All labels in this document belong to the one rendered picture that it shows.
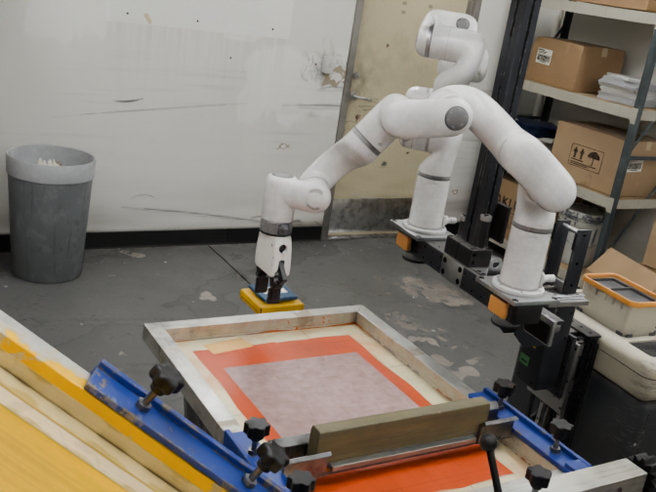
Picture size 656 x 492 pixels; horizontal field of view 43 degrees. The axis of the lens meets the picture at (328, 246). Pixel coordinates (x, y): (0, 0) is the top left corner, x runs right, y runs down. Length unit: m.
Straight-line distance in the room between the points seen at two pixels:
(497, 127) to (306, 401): 0.73
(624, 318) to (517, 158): 0.87
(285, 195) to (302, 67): 3.58
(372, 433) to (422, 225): 0.97
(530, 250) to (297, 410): 0.68
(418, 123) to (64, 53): 3.32
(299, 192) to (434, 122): 0.34
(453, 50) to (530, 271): 0.58
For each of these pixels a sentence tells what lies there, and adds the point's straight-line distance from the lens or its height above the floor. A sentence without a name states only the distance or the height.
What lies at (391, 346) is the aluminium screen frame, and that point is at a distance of 1.99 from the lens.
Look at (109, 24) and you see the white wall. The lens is 4.90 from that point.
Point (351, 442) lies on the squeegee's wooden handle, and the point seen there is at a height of 1.03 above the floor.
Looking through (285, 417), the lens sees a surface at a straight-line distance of 1.66.
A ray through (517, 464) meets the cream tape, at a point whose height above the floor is 0.96.
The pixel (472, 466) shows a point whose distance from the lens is 1.63.
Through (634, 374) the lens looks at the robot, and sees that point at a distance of 2.49.
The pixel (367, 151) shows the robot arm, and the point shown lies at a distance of 1.83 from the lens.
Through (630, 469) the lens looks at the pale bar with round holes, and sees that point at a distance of 1.61.
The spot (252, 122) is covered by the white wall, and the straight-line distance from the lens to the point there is 5.31.
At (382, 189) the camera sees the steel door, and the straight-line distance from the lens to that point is 6.03.
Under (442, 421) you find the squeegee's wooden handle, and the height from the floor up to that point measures 1.04.
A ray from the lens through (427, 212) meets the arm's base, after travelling 2.32.
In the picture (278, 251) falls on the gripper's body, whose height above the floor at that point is 1.17.
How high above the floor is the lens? 1.79
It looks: 18 degrees down
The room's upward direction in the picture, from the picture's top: 9 degrees clockwise
